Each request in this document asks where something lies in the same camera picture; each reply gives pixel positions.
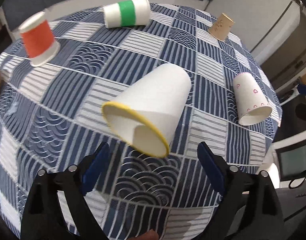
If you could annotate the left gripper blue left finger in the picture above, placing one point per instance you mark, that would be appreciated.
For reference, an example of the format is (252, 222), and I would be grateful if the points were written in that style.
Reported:
(95, 165)

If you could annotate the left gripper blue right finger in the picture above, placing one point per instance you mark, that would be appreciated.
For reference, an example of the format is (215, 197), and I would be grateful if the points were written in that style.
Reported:
(212, 170)

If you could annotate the white cup pink hearts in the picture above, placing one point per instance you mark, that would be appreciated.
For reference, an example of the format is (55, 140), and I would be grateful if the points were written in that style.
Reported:
(252, 105)

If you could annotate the white cup yellow rim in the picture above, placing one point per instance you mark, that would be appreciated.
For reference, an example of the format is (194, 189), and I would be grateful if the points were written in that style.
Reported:
(146, 114)

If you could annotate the brown paper cup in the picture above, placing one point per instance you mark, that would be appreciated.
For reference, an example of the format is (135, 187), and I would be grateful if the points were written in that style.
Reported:
(221, 28)

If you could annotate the white cup orange band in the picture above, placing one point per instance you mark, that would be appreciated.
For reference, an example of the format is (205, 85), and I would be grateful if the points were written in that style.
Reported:
(39, 41)

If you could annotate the white cup green band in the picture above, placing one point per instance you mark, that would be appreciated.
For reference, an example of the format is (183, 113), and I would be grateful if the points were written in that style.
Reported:
(127, 13)

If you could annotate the blue white patterned tablecloth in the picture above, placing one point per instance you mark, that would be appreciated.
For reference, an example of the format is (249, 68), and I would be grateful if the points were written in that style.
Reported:
(51, 118)

